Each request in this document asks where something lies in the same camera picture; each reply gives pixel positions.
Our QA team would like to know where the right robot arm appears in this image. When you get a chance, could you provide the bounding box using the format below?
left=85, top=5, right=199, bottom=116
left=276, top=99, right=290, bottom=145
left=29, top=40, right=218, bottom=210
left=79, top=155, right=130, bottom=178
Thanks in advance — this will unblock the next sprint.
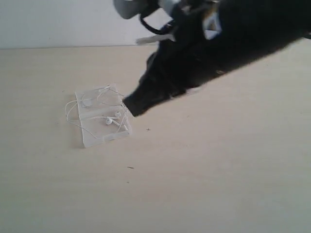
left=123, top=0, right=311, bottom=117

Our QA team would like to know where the white earphone cable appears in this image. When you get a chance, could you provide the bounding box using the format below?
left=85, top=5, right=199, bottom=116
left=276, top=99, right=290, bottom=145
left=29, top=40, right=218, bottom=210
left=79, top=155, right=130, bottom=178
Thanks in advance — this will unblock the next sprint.
left=65, top=84, right=131, bottom=140

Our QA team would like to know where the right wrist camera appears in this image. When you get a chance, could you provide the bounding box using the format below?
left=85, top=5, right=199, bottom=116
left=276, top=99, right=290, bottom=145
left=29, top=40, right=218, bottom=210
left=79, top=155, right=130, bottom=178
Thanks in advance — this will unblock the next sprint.
left=113, top=0, right=180, bottom=19

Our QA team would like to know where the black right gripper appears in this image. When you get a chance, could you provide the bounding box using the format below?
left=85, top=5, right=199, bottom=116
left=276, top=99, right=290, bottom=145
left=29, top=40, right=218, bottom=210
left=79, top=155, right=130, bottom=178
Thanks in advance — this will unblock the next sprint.
left=123, top=7, right=219, bottom=117

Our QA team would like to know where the clear plastic storage box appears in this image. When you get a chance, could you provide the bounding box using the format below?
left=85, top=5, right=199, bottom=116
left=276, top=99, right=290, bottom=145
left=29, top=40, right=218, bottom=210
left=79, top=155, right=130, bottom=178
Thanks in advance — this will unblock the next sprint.
left=70, top=83, right=132, bottom=148

